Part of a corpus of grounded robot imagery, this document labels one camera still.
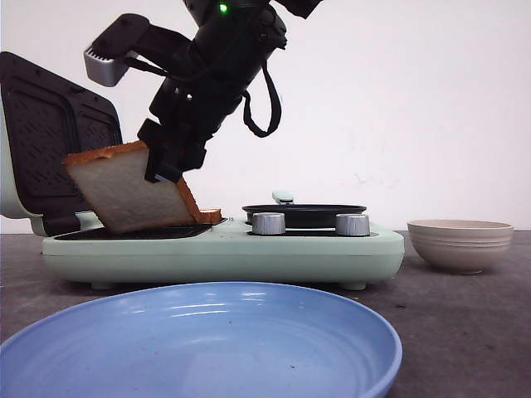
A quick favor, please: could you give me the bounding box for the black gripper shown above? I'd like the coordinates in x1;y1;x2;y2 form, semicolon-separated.
137;7;288;186
137;7;288;171

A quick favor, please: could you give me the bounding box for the bread slice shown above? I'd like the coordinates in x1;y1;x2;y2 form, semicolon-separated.
63;141;207;233
198;208;222;225

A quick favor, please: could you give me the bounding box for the breakfast maker hinged lid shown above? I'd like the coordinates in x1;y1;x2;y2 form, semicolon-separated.
1;52;122;236

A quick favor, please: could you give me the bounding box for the beige ribbed bowl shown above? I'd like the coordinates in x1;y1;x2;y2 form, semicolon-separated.
407;219;514;274

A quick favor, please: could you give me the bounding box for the mint green breakfast maker base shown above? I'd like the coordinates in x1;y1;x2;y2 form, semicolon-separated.
42;218;405;289

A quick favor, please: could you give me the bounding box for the silver left control knob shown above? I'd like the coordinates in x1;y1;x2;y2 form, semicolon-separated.
252;212;285;235

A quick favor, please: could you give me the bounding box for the silver control knob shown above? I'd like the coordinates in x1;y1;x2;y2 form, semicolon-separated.
335;213;370;237
252;212;285;235

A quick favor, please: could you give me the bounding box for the black frying pan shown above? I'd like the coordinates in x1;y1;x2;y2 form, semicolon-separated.
242;190;367;229

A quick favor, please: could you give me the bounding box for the blue plastic plate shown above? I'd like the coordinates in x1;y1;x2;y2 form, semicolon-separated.
1;282;402;397

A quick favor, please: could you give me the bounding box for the silver right control knob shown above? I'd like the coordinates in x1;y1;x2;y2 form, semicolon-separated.
335;213;370;237

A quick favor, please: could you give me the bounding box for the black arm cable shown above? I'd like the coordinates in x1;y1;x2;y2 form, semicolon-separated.
241;61;282;138

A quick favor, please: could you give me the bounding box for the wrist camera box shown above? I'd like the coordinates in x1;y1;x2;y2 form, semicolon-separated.
83;13;194;88

